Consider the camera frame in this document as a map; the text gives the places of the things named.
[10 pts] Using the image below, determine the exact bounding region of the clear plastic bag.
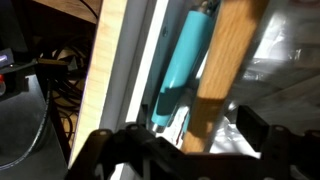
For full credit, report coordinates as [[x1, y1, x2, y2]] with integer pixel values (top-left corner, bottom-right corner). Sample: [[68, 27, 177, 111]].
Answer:
[[206, 0, 320, 158]]

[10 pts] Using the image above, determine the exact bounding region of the long wooden spoon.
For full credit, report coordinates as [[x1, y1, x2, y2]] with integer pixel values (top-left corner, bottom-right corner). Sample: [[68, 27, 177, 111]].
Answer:
[[180, 0, 269, 154]]

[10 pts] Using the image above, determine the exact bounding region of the red white small packet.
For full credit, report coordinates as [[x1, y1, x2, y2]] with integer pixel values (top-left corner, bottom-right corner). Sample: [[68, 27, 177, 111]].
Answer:
[[166, 106, 192, 148]]

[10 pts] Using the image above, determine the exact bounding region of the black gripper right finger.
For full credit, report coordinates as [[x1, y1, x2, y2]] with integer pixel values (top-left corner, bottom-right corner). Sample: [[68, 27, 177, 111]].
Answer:
[[236, 104, 320, 180]]

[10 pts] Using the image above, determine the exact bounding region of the teal handled kitchen tool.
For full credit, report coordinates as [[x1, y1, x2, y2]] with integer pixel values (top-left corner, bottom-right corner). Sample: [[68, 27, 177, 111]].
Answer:
[[151, 8, 216, 129]]

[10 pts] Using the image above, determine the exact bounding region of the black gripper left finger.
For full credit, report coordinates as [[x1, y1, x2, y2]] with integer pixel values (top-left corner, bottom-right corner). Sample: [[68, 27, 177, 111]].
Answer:
[[66, 103, 188, 180]]

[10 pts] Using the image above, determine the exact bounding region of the wooden kitchen drawer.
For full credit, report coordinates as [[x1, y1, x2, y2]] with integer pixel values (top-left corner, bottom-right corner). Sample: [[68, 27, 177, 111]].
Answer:
[[68, 0, 174, 168]]

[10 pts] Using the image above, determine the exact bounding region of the black robot cart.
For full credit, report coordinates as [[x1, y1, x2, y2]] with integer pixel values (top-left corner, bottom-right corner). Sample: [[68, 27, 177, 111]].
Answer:
[[0, 0, 71, 180]]

